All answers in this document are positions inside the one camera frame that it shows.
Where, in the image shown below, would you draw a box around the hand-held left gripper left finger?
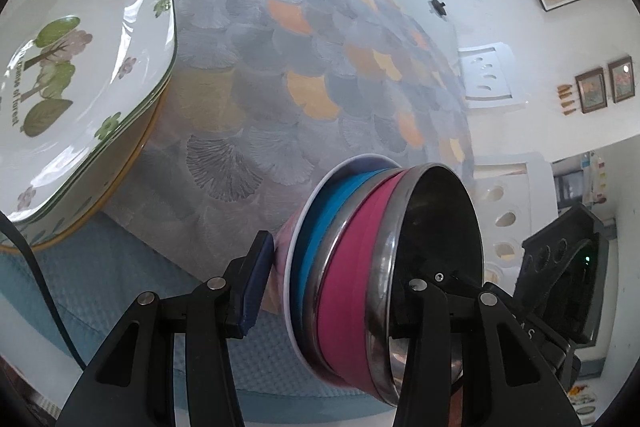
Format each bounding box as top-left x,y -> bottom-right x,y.
57,231 -> 275,427

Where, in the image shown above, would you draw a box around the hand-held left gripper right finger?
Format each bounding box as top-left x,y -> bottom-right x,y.
391,278 -> 583,427

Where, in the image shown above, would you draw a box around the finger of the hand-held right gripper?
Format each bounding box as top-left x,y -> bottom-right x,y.
422,267 -> 583,382

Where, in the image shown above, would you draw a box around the pink steel bowl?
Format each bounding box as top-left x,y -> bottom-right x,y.
314,162 -> 485,409

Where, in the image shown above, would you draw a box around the blue steel bowl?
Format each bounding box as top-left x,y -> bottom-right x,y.
291,168 -> 401,360

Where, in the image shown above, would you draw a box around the yellow-rimmed plate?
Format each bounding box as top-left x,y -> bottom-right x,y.
0,99 -> 162,254

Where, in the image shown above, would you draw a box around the green-rimmed square plate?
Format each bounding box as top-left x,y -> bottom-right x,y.
0,67 -> 173,244

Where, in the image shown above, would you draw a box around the white tree-print square plate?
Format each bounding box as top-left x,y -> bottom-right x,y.
0,0 -> 179,224

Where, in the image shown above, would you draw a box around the white cutout chair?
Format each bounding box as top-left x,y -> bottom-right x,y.
457,42 -> 517,108
470,152 -> 557,290

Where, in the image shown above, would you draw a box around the teal waffle cloth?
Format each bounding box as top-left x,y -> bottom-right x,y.
0,211 -> 393,400

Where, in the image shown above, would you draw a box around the small framed picture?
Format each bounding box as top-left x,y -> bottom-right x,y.
607,55 -> 637,104
574,67 -> 609,114

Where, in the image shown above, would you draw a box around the fan-pattern table mat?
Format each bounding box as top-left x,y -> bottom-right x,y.
47,0 -> 477,260

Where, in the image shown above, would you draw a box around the wooden wall ornaments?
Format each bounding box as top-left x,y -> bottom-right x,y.
556,83 -> 577,118

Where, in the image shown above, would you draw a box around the black cable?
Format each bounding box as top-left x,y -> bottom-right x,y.
0,213 -> 88,370

